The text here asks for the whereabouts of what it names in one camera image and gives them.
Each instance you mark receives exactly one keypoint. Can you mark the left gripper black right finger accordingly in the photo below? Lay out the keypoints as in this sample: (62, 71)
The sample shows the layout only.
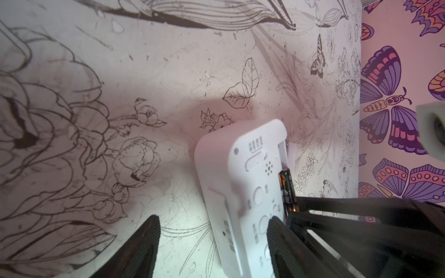
(292, 258)

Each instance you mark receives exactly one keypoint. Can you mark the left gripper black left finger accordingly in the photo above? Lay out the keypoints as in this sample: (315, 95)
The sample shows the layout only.
(137, 257)

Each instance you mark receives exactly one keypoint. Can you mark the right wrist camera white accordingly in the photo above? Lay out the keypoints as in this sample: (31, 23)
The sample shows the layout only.
(431, 127)

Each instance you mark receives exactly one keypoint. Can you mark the white digital alarm clock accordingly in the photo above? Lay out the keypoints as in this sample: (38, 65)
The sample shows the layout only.
(238, 168)

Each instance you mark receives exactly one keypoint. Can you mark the black gold AAA battery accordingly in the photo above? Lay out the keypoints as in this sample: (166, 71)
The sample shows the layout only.
(287, 190)

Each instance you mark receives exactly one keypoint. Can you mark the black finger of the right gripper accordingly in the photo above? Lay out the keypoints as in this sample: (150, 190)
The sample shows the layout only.
(376, 250)
(392, 211)

